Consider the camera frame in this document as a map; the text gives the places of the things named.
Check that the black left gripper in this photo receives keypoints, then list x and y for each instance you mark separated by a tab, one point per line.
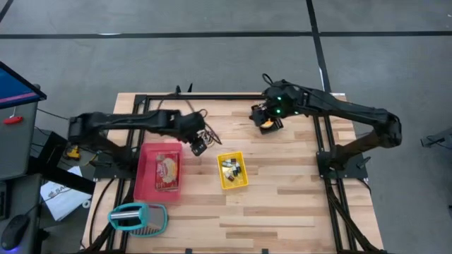
192	127

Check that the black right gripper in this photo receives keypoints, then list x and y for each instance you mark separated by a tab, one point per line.
273	111

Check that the red snack packet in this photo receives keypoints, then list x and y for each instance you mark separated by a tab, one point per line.
166	173

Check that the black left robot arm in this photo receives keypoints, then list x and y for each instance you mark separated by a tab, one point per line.
123	120

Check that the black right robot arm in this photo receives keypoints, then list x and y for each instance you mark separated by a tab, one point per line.
346	107

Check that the yellow slotted plastic basket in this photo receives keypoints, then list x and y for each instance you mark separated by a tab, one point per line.
242	181

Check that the pink plastic bin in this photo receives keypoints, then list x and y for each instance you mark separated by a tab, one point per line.
144	176

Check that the teal framed metal grater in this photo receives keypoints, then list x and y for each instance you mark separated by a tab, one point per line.
125	214

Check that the yellow connector plug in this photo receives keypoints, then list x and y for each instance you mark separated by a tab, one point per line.
73	152

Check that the black support bar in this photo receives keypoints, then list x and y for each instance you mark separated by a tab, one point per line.
63	178

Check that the black floor box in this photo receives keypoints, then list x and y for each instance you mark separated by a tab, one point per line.
53	148

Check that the white printed paper bag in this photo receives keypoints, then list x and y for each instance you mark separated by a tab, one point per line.
63	202

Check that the red tag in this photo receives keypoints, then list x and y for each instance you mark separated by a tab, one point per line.
13	120

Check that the blue screen monitor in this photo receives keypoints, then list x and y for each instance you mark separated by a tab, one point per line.
14	88

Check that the black computer mouse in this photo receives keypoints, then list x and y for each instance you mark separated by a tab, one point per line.
14	231

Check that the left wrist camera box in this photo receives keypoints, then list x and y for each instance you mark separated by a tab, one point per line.
198	148

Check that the black metal table frame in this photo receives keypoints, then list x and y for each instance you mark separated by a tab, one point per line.
229	96

